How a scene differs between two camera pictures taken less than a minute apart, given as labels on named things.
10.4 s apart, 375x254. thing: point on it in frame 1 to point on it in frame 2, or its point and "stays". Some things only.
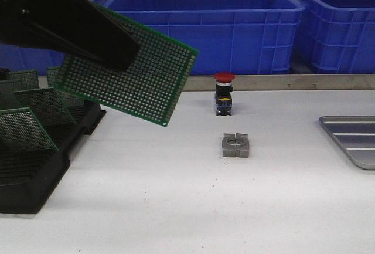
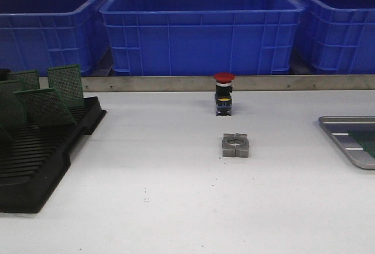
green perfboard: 152,89 to 366,139
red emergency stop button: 224,97 stays
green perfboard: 21,125 to 6,141
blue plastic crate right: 337,33 stays
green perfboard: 29,78 stays
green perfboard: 70,99 stays
